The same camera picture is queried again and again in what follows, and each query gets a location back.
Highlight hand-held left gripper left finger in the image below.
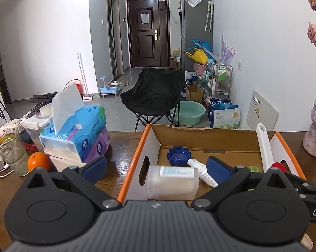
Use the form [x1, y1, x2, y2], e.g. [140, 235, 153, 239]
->
[24, 157, 122, 212]

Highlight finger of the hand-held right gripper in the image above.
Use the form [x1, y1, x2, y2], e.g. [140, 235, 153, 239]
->
[283, 171, 316, 198]

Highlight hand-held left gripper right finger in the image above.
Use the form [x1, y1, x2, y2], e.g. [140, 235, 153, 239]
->
[191, 156, 291, 212]

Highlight small white tube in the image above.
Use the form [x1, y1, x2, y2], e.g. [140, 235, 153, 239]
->
[187, 159, 219, 188]

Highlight blue ridged lid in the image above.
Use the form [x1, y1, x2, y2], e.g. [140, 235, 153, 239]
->
[168, 146, 191, 167]

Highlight white pill bottle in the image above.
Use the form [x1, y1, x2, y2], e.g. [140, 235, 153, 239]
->
[147, 165, 200, 201]

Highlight red white lint brush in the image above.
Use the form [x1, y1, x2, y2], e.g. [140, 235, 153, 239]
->
[256, 123, 286, 173]

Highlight red orange cardboard box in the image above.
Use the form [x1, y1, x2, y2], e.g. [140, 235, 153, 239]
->
[118, 123, 307, 208]

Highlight purple tissue pack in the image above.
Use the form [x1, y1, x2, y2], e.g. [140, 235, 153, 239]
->
[49, 127, 111, 173]

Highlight blue tissue pack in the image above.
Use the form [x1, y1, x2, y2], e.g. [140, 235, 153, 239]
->
[40, 82, 107, 164]

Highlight blue white litter bags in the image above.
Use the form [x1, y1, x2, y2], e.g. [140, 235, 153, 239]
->
[209, 98, 241, 130]

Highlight orange fruit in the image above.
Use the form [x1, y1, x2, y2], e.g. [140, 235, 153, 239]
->
[27, 152, 51, 173]

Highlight green plastic basin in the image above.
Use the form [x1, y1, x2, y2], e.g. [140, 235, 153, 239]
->
[171, 100, 206, 127]

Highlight clear plastic food container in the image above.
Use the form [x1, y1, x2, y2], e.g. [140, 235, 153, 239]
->
[21, 117, 54, 153]

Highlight white board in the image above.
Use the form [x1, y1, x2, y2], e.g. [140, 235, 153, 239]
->
[246, 90, 279, 131]

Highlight small brown cardboard box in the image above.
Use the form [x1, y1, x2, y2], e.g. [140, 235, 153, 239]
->
[185, 85, 205, 104]

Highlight blue pet feeder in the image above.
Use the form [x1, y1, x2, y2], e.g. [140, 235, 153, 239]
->
[100, 76, 122, 98]

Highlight clear glass cup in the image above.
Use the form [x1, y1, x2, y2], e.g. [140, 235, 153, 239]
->
[0, 134, 30, 177]

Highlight red bucket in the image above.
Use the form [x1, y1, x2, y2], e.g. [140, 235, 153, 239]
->
[65, 80, 82, 95]

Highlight black stand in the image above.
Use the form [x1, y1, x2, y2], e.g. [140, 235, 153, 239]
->
[25, 92, 59, 119]

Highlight white mop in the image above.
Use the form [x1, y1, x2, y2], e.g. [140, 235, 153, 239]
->
[76, 53, 94, 101]

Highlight blue printed bag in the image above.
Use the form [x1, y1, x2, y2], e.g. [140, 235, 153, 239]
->
[185, 71, 200, 87]

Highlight white flat box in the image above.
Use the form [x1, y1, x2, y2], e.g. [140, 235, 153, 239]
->
[0, 119, 23, 134]

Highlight black folding chair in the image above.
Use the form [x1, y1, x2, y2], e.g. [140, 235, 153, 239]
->
[120, 68, 185, 132]

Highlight pink bucket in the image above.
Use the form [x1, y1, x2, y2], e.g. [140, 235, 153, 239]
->
[194, 61, 208, 76]

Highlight blue yellow plastic toys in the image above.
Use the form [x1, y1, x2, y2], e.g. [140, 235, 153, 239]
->
[184, 40, 214, 64]

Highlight purple wings decoration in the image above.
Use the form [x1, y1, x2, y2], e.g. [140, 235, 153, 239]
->
[213, 34, 236, 65]

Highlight grey refrigerator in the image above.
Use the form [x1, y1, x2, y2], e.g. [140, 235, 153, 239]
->
[180, 0, 214, 72]

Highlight dark brown door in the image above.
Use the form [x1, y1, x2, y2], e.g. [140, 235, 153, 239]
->
[126, 0, 171, 68]

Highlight white folded umbrella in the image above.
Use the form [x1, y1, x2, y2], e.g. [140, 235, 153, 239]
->
[205, 0, 214, 32]

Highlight wire rack cart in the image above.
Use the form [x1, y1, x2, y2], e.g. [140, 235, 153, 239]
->
[204, 64, 233, 108]

